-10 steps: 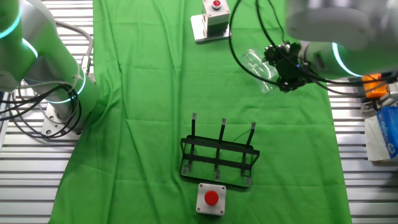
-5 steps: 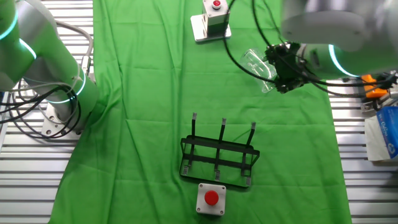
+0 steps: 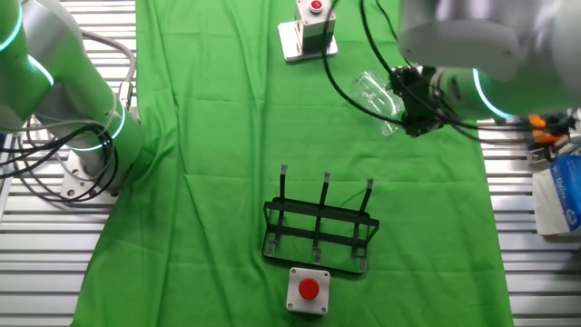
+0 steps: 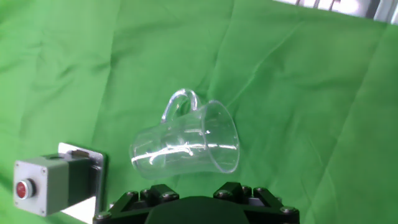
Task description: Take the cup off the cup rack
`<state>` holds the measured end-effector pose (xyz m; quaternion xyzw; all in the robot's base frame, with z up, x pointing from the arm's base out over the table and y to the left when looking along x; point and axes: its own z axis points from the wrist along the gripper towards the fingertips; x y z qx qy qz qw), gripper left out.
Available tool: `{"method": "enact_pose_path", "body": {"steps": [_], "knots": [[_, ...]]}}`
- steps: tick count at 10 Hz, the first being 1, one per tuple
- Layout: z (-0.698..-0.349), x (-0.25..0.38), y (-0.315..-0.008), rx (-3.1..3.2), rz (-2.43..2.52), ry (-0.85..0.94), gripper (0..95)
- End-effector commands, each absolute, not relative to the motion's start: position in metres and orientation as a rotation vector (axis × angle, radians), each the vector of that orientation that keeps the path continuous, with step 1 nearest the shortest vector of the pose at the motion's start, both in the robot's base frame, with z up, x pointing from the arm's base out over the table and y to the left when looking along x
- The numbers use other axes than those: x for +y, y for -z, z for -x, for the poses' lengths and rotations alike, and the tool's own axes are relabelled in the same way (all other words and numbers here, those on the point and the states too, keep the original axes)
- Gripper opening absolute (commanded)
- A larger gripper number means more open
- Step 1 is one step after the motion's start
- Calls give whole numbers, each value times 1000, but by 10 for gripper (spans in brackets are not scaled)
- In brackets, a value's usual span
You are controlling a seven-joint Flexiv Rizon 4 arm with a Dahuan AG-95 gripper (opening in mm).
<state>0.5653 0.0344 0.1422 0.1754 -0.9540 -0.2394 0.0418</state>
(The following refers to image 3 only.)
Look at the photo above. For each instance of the green cloth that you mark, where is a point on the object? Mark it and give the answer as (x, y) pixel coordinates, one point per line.
(204, 136)

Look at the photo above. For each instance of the grey box red mushroom button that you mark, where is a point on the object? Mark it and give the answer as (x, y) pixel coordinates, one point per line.
(308, 289)

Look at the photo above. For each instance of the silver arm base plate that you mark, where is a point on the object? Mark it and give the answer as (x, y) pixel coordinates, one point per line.
(77, 181)

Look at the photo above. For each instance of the orange button box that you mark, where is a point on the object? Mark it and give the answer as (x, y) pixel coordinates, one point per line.
(537, 120)

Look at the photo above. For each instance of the silver metal clamp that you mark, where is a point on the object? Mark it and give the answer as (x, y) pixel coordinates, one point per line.
(542, 152)

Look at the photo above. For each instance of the white button box on plate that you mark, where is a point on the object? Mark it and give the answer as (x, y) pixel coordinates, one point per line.
(318, 27)

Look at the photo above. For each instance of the clear glass mug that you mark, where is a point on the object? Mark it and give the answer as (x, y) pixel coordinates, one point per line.
(372, 95)

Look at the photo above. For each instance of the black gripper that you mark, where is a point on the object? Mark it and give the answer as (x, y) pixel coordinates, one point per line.
(424, 97)

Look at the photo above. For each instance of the blue tissue pack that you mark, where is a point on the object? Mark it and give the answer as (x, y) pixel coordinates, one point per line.
(565, 191)

